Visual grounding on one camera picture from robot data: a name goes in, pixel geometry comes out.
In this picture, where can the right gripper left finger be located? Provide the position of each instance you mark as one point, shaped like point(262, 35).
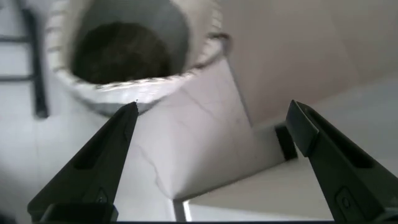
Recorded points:
point(90, 171)

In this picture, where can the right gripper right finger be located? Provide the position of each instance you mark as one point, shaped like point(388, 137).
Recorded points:
point(351, 174)

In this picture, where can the black clothes rack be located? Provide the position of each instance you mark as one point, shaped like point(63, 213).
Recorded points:
point(35, 62)

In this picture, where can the white laundry basket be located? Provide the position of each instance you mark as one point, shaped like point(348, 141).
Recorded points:
point(199, 37)

